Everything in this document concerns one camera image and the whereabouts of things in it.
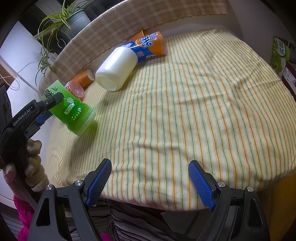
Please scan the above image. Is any green plastic tea cup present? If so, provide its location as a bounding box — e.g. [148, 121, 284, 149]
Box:
[41, 80, 95, 136]

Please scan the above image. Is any orange paper cup left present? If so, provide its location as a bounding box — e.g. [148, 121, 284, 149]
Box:
[71, 70, 95, 89]

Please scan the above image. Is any white plastic cup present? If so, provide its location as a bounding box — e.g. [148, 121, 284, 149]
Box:
[95, 47, 138, 91]

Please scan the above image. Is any orange paper cup back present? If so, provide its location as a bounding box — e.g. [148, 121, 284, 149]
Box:
[128, 30, 149, 43]

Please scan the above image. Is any blue orange paper cup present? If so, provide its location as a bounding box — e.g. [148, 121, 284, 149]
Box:
[122, 31, 167, 62]

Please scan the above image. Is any gloved left hand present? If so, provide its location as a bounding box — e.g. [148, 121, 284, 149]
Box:
[0, 138, 50, 193]

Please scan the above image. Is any potted spider plant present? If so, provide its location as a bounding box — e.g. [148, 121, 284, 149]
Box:
[37, 1, 92, 77]

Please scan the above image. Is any beige plaid sill cloth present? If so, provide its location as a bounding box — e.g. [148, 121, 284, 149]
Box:
[39, 0, 228, 95]

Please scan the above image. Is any yellow striped table cloth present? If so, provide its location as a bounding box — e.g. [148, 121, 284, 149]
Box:
[44, 29, 295, 210]

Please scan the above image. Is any red cardboard box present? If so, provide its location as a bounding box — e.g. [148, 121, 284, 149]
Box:
[281, 61, 296, 101]

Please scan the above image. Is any green white carton box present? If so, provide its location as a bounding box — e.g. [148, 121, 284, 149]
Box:
[270, 36, 293, 78]

